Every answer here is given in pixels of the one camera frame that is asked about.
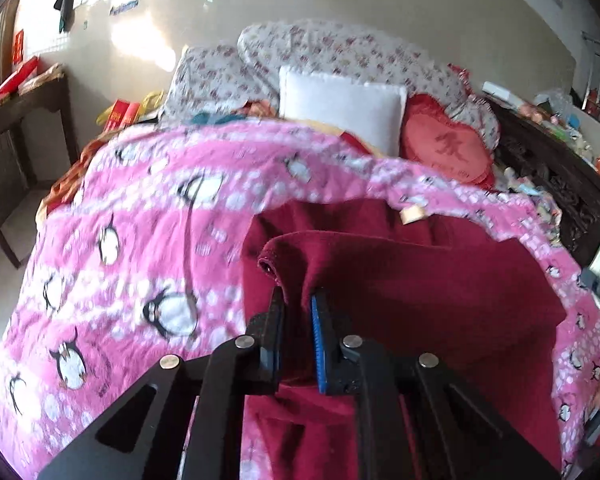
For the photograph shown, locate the teal cloth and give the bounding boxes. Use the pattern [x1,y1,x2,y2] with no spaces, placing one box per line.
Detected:
[190,110,248,127]

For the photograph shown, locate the white pillow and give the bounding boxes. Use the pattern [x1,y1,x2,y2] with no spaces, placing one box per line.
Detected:
[278,66,409,157]

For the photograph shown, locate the dark red garment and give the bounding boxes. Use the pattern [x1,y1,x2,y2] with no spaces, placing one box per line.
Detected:
[241,199,568,480]

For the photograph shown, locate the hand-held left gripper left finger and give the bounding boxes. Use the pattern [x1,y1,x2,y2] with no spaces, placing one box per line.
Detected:
[37,286,286,480]

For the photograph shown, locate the orange patterned bedsheet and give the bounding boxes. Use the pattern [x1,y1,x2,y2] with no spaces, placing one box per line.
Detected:
[39,136,112,213]

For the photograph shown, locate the red and yellow carton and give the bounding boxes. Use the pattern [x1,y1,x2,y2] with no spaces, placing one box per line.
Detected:
[103,100,142,132]

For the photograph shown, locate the dark wooden table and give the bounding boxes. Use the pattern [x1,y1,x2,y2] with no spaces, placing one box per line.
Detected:
[0,71,81,270]

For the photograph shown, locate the dark carved wooden headboard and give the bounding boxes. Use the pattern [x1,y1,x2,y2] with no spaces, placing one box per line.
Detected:
[482,97,600,268]

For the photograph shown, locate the white flat box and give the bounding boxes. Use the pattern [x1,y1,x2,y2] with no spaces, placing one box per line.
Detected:
[481,81,527,101]

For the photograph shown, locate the yellow plastic bag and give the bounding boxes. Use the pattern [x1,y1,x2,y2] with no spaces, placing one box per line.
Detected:
[97,90,166,127]

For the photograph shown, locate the pink penguin print blanket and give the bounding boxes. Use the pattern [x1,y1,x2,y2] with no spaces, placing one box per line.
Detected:
[0,119,600,480]

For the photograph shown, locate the floral pillow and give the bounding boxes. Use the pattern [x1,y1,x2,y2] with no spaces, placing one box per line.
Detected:
[161,45,281,125]

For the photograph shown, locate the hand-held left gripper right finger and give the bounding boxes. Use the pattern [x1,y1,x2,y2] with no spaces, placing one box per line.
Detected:
[310,290,564,480]

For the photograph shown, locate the red heart-shaped cushion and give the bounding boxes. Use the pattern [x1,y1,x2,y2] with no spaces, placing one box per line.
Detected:
[399,93,497,190]

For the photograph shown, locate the floral quilt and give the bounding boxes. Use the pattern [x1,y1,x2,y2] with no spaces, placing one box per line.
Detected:
[237,19,502,153]

